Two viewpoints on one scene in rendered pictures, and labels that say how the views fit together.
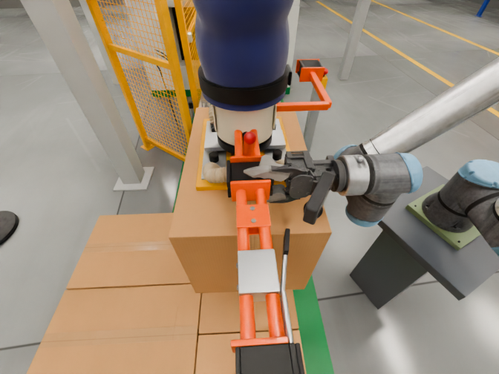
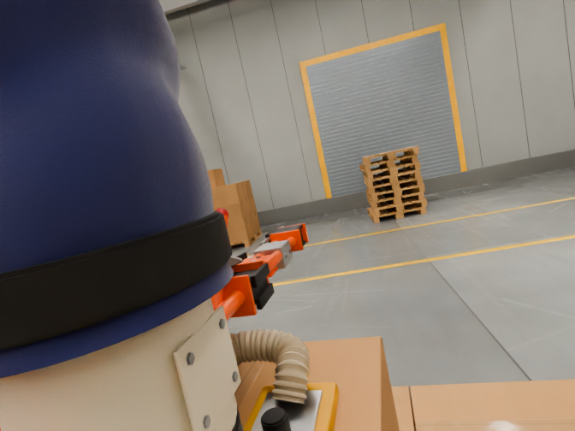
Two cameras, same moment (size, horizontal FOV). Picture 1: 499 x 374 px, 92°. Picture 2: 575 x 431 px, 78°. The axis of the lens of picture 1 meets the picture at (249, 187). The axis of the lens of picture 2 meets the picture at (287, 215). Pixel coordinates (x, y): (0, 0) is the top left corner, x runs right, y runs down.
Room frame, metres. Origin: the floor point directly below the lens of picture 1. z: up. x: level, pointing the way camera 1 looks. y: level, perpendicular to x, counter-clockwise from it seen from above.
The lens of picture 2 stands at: (0.85, 0.27, 1.41)
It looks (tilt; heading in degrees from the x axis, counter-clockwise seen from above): 7 degrees down; 198
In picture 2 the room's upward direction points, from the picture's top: 12 degrees counter-clockwise
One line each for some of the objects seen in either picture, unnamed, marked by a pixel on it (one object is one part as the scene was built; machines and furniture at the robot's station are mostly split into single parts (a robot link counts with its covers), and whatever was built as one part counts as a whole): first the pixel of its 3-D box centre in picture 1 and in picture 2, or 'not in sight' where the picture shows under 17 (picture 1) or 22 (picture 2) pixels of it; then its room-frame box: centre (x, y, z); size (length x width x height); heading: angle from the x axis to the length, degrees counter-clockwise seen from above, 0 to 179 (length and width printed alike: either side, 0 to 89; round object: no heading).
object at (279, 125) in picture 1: (274, 143); not in sight; (0.63, -0.08, 1.14); 0.34 x 0.10 x 0.05; 3
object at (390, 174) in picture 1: (385, 174); not in sight; (0.39, -0.31, 1.24); 0.12 x 0.09 x 0.10; 93
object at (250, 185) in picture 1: (249, 177); (235, 288); (0.37, 0.00, 1.24); 0.10 x 0.08 x 0.06; 93
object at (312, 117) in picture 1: (307, 142); not in sight; (1.50, -0.44, 0.50); 0.07 x 0.07 x 1.00; 3
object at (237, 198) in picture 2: not in sight; (226, 206); (-6.28, -3.46, 0.87); 1.20 x 1.01 x 1.74; 8
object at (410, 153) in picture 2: not in sight; (390, 183); (-6.90, 0.08, 0.65); 1.29 x 1.10 x 1.30; 8
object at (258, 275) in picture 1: (257, 274); (273, 255); (0.16, -0.01, 1.23); 0.07 x 0.07 x 0.04; 3
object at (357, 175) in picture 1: (348, 174); not in sight; (0.38, -0.22, 1.25); 0.09 x 0.05 x 0.10; 3
